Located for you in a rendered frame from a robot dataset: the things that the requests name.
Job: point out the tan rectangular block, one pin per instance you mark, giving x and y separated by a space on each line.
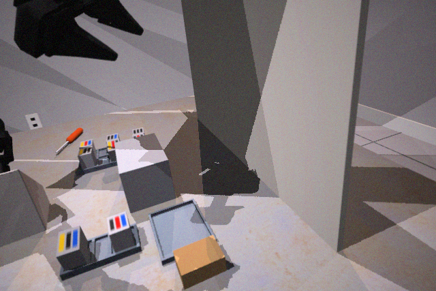
199 261

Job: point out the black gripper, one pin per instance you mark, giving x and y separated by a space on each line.
48 26

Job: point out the orange-handled screwdriver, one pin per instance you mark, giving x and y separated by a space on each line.
72 137

